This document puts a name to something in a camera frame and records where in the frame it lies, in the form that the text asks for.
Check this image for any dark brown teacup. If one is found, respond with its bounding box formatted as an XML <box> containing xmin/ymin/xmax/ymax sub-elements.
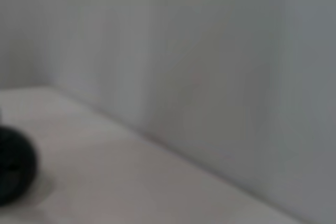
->
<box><xmin>0</xmin><ymin>126</ymin><xmax>38</xmax><ymax>207</ymax></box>

